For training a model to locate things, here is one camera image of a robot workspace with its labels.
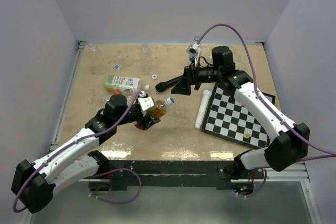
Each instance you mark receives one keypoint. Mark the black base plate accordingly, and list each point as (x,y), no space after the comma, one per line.
(184,173)

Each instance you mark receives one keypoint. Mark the white cap of gold bottle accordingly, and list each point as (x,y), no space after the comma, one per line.
(169,101)

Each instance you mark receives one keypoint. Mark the black white chessboard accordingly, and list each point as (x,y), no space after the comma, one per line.
(228,119)

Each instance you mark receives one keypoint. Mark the black microphone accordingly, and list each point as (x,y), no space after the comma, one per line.
(162,86)

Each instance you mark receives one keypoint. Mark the blue label water bottle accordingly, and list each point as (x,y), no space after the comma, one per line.
(196,41)

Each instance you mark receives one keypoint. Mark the aluminium frame rail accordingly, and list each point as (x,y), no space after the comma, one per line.
(298,173)

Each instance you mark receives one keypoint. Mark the cream chess piece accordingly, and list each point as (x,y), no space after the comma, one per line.
(248,134)

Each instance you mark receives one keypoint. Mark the green tea label bottle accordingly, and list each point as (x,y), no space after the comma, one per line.
(127,86)

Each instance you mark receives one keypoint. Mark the white microphone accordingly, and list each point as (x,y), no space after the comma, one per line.
(206,94)

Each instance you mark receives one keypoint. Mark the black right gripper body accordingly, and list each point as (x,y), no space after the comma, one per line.
(202,75)

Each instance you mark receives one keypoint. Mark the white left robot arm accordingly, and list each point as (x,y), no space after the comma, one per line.
(35,183)

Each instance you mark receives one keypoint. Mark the gold label drink bottle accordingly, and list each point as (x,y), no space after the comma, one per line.
(161,109)

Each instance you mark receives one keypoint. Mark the clear plastic bottle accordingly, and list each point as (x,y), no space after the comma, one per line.
(146,58)

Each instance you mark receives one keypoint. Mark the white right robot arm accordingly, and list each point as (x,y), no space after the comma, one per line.
(289,140)

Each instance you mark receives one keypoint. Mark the clear bottle back left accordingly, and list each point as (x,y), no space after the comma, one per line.
(96,57)

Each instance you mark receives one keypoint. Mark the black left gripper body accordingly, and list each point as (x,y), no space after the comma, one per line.
(138,117)

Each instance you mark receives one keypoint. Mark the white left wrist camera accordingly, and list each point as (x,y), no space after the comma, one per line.
(146,102)

